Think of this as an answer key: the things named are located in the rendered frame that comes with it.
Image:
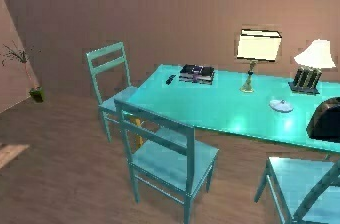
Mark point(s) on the brass lamp square cream shade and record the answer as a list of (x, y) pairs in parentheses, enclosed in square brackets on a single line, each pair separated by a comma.
[(258, 46)]

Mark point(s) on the black remote control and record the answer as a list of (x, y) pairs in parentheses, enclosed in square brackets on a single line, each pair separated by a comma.
[(170, 79)]

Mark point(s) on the black toaster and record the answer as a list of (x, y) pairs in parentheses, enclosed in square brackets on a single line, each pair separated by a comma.
[(336, 121)]

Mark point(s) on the bare twig plant green pot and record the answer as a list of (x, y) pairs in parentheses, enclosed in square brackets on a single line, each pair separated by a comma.
[(36, 94)]

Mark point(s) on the turquoise table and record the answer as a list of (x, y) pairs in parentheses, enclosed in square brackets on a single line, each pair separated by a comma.
[(218, 106)]

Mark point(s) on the stack of dark books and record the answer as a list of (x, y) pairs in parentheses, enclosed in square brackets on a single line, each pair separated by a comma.
[(197, 74)]

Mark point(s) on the dark lamp conical cream shade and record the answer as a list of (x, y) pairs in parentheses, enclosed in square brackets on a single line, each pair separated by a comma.
[(313, 58)]

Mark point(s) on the teal slatted chair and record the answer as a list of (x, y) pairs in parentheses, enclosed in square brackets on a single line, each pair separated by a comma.
[(109, 63), (171, 160), (298, 186)]

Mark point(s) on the pale round dish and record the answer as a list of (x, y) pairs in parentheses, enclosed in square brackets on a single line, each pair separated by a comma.
[(280, 105)]

